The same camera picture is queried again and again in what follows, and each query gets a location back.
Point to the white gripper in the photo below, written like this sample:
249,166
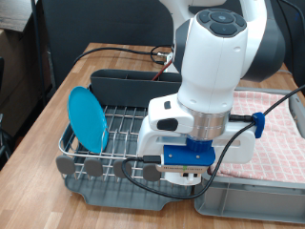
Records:
152,140

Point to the red wooden spoon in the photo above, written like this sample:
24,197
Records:
162,70

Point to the blue plastic plate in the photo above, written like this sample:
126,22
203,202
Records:
87,120

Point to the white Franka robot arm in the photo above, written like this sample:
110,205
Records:
216,57

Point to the grey plastic crate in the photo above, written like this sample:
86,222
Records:
254,203

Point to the grey plastic drain tray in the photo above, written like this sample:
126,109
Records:
111,198

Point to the pink checkered towel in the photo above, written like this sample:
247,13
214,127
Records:
279,152

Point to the dark grey cutlery holder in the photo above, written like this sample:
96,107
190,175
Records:
127,90

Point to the black chair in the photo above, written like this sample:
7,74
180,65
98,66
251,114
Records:
4,143

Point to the brown cardboard box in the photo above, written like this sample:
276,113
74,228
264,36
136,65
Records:
16,79

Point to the black metal pole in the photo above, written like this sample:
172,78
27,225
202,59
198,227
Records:
37,47

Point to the wooden shelf board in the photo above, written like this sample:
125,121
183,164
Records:
12,12

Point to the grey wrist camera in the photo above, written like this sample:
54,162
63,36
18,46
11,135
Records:
178,169

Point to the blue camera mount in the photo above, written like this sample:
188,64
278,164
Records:
187,156

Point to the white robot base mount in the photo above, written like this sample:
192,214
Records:
170,63

